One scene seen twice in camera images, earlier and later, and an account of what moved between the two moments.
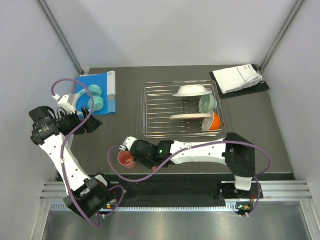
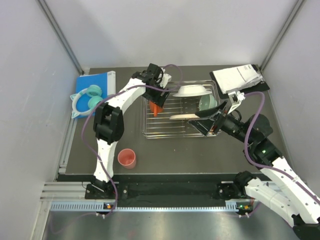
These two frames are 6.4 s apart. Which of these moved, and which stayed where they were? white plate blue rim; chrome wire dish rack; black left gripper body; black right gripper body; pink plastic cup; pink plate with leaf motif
Moved: black right gripper body; black left gripper body
Stayed: pink plastic cup; white plate blue rim; pink plate with leaf motif; chrome wire dish rack
